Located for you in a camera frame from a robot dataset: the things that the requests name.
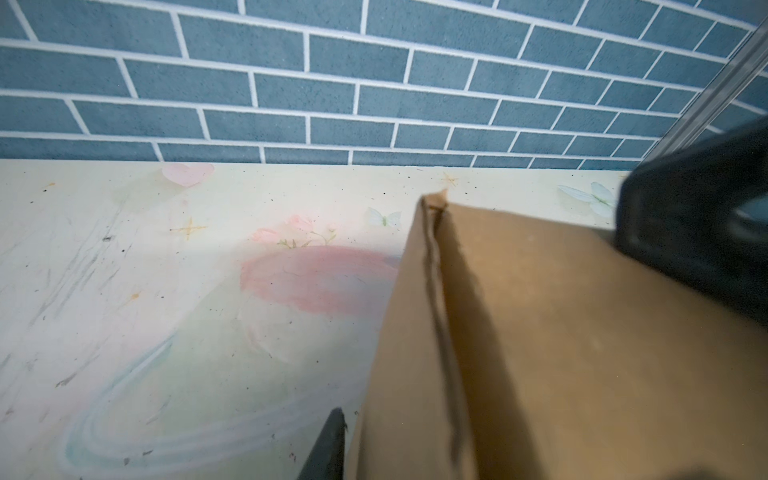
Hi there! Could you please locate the brown cardboard paper box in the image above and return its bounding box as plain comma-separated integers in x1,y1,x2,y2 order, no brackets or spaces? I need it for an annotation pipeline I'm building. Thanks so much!
346,194,767,479

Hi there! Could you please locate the aluminium right corner post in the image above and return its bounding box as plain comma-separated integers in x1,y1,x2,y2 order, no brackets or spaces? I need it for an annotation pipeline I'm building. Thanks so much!
642,17,767,163

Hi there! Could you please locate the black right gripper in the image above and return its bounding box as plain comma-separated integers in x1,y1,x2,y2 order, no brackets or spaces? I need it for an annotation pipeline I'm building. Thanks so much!
614,118,767,323

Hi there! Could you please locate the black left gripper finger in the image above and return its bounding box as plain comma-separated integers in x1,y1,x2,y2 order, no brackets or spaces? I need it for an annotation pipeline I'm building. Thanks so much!
297,408,347,480

